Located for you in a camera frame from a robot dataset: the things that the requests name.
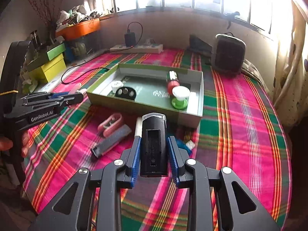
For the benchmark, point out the pink and white clip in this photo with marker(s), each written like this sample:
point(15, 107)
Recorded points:
point(105, 131)

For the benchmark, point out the small lime green box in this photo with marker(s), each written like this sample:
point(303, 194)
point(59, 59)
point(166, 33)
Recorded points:
point(56, 51)

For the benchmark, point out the blue box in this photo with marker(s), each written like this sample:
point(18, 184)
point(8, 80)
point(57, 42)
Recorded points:
point(68, 53)

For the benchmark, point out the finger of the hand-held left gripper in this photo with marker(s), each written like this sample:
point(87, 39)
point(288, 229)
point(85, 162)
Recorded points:
point(59, 94)
point(74, 98)

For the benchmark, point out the orange tray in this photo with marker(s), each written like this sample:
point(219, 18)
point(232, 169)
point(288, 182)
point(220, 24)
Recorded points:
point(81, 28)

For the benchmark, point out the grey heater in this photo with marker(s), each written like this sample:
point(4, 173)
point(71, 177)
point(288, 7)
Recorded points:
point(228, 55)

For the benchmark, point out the grey black sharpening block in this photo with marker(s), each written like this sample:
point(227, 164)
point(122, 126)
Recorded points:
point(113, 139)

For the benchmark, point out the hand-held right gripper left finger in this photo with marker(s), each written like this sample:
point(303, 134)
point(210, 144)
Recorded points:
point(136, 163)

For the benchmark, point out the light pink case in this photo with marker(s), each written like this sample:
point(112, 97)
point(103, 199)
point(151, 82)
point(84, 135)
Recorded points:
point(81, 91)

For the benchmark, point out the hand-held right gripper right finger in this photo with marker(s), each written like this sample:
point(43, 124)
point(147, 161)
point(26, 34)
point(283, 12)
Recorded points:
point(174, 163)

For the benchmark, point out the pink green plaid blanket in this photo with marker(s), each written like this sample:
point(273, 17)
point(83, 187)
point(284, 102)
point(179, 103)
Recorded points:
point(240, 125)

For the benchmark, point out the white plug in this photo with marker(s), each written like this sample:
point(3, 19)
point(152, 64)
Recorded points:
point(149, 42)

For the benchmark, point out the cream patterned curtain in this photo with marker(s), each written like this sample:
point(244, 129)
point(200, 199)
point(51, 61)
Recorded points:
point(293, 77)

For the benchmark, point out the person's left hand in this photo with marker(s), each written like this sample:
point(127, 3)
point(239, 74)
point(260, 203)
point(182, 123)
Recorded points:
point(25, 144)

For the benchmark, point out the red-capped bottle with green label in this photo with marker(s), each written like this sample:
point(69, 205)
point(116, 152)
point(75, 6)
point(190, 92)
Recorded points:
point(172, 85)

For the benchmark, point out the black charger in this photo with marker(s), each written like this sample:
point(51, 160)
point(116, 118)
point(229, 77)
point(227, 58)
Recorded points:
point(129, 39)

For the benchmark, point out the crumpled white tissue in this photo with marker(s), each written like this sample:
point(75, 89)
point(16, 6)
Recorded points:
point(30, 83)

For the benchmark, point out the yellow box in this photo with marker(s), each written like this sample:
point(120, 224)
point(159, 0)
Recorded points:
point(51, 71)

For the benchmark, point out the white power strip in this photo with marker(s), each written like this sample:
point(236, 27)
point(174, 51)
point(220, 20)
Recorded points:
point(149, 49)

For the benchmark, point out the white power adapter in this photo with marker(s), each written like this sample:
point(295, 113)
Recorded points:
point(137, 127)

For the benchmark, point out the striped grey cloth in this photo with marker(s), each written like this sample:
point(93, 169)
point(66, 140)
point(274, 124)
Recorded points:
point(252, 72)

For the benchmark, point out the crumpled white plastic bags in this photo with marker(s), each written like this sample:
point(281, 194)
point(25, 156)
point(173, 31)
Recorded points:
point(69, 15)

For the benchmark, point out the glass vase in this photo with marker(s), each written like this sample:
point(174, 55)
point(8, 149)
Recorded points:
point(36, 41)

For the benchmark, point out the dried flower branches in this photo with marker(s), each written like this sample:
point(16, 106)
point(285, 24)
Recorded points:
point(51, 22)

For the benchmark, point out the black disc with three holes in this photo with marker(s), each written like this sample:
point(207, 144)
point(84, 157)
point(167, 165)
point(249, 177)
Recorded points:
point(126, 97)

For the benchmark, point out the white flat package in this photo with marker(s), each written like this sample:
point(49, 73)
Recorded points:
point(53, 85)

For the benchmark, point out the black window latch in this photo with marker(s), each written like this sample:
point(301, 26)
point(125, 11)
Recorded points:
point(234, 15)

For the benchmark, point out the white round jar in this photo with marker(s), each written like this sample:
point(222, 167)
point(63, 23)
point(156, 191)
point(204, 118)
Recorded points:
point(117, 85)

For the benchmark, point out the green cardboard box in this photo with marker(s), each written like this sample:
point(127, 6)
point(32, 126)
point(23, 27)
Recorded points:
point(149, 86)

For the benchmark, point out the black rectangular device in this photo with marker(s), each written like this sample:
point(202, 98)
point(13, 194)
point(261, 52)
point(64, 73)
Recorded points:
point(154, 125)

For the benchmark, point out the blue glitter case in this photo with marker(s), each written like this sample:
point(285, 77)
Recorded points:
point(183, 147)

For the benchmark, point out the clear plastic container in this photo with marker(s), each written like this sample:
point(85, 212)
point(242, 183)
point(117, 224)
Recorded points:
point(81, 48)

